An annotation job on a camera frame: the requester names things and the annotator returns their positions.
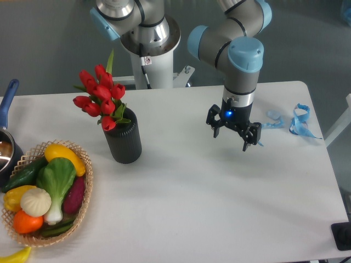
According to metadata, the green bok choy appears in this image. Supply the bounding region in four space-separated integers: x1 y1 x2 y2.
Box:
36 157 76 225

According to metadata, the purple sweet potato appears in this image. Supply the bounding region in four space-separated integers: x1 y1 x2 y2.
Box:
63 177 85 214

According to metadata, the light blue ribbon strip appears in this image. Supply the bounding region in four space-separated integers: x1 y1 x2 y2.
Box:
262 110 285 129

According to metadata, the dark green cucumber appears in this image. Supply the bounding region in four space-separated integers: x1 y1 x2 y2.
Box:
2 157 48 193

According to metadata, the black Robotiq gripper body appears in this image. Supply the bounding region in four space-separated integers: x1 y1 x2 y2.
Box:
219 100 252 133

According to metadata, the orange tangerine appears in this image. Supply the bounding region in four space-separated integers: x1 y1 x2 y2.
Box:
13 210 44 234

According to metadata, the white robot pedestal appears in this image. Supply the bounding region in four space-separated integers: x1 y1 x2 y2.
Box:
95 16 196 92

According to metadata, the yellow banana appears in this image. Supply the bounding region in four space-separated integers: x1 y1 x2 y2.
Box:
1 247 32 263

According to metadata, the black device at edge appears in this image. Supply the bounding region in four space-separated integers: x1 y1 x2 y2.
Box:
331 222 350 251

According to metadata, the woven bamboo basket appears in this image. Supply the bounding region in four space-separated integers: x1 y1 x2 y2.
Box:
2 140 93 247

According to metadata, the yellow bell pepper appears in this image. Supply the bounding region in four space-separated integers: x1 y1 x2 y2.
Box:
3 185 36 212

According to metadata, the blue ribbon knot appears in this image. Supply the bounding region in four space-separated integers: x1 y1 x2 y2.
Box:
289 103 322 139

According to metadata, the black ribbed vase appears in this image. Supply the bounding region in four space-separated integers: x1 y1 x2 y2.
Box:
104 108 142 164

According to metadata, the red tulip bouquet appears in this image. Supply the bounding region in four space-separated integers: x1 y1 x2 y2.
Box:
73 52 131 132

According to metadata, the white frame at right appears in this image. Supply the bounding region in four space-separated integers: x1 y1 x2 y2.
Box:
324 94 350 147

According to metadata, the blue handled saucepan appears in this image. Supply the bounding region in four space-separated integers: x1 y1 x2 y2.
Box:
1 79 23 187

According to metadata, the white steamed bun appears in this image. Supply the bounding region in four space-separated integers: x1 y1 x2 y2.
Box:
20 188 52 217

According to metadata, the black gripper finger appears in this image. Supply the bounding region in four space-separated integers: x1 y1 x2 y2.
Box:
238 122 262 152
206 104 226 138

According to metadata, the green cucumber under vegetables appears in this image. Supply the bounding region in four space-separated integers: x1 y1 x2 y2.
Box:
40 218 74 238

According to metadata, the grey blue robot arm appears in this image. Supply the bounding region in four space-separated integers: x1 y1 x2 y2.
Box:
90 1 272 147

